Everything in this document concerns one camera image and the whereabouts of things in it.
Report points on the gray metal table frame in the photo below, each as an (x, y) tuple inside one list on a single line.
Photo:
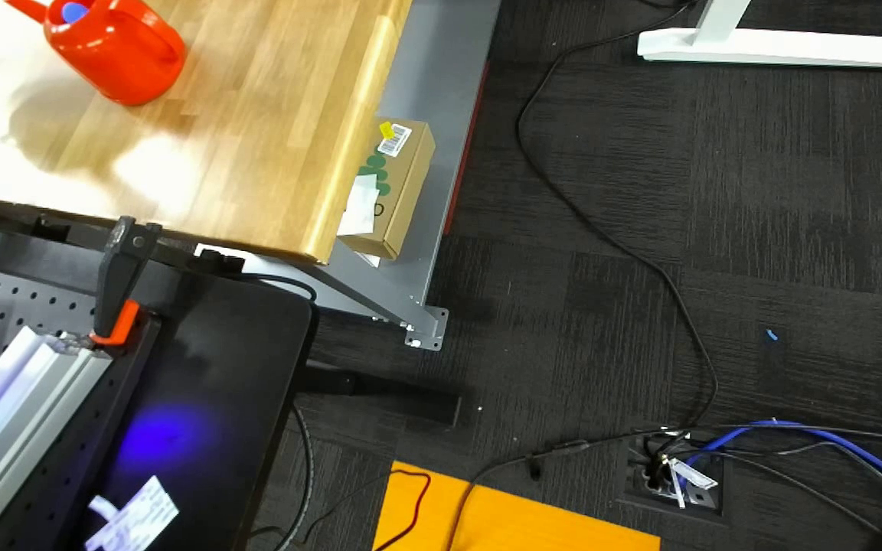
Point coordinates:
[(427, 101)]

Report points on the small cardboard box with labels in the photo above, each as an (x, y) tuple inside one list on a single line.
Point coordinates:
[(400, 184)]

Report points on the black controller box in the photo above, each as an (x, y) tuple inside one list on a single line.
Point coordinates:
[(222, 399)]

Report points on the silver aluminium extrusion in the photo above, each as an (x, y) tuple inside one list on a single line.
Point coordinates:
[(15, 429)]

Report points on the black perforated mounting board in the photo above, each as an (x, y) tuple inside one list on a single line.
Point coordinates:
[(6, 300)]

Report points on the white desk foot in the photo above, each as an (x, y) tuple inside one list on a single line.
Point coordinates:
[(767, 48)]

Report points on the white paper label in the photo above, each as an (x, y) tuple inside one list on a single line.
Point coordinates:
[(135, 509)]

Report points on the black table foot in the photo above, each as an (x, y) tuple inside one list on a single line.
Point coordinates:
[(389, 394)]

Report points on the floor outlet box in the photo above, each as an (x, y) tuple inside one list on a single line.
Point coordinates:
[(666, 488)]

